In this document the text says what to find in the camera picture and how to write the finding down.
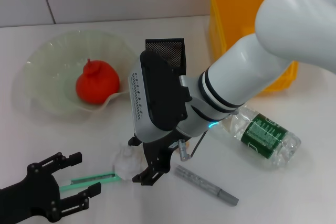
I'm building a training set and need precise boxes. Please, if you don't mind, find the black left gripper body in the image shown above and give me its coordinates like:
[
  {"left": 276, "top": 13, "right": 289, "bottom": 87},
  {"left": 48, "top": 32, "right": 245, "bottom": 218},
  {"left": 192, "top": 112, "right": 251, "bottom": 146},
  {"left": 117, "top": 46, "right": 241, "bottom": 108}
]
[{"left": 0, "top": 162, "right": 63, "bottom": 224}]

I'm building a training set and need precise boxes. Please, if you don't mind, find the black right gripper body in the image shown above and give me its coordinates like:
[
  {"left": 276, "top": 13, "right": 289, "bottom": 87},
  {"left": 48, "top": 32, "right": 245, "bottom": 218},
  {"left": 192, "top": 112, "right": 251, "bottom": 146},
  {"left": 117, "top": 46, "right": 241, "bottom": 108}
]
[{"left": 141, "top": 130, "right": 182, "bottom": 173}]

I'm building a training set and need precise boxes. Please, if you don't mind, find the green highlighter marker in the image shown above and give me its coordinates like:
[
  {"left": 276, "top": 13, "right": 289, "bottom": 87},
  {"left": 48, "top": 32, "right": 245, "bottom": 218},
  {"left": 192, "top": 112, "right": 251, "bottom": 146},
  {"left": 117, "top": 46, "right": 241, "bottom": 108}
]
[{"left": 59, "top": 171, "right": 123, "bottom": 192}]

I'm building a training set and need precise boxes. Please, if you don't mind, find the white paper ball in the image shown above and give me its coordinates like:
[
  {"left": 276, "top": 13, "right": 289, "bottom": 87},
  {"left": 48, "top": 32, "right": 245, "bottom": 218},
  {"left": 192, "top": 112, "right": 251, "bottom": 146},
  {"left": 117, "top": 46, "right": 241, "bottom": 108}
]
[{"left": 112, "top": 144, "right": 148, "bottom": 180}]

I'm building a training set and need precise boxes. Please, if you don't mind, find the clear green-label water bottle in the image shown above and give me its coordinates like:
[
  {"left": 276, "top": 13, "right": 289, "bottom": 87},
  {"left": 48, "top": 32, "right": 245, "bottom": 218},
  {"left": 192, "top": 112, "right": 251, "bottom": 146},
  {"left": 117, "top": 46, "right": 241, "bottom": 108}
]
[{"left": 220, "top": 104, "right": 302, "bottom": 170}]

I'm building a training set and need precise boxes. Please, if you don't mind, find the grey marker pen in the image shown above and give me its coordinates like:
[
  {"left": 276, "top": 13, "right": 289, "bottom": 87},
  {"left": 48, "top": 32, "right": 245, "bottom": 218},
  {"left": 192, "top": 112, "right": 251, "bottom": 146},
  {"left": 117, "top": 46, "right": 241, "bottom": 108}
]
[{"left": 174, "top": 165, "right": 239, "bottom": 206}]

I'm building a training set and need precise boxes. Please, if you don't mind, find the black mesh pen holder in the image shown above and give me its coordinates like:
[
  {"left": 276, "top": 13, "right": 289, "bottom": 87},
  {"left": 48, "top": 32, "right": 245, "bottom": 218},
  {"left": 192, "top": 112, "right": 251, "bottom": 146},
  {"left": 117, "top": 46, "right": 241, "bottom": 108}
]
[{"left": 145, "top": 37, "right": 186, "bottom": 76}]

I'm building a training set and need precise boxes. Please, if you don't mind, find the pale green glass fruit plate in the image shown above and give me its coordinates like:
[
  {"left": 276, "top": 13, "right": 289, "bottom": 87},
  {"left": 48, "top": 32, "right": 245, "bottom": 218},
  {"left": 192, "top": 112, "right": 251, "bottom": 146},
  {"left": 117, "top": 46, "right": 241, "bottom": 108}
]
[{"left": 25, "top": 30, "right": 140, "bottom": 116}]

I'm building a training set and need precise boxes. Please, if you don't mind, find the yellow plastic bin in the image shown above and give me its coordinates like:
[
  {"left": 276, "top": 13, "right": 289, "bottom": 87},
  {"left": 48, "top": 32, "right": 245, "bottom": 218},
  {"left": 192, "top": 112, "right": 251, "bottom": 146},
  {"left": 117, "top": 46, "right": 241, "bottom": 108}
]
[{"left": 208, "top": 0, "right": 300, "bottom": 96}]

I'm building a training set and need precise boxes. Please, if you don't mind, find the silver right cable connector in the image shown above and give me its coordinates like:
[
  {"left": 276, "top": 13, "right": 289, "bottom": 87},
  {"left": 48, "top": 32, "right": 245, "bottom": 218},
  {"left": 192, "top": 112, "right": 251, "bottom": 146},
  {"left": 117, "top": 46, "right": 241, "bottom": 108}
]
[{"left": 177, "top": 139, "right": 190, "bottom": 162}]

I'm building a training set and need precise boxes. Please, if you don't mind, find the thin right gripper cable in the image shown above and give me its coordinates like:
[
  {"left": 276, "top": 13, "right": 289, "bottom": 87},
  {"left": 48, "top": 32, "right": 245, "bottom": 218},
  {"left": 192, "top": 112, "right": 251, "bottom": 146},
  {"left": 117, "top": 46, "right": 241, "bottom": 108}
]
[{"left": 188, "top": 129, "right": 208, "bottom": 159}]

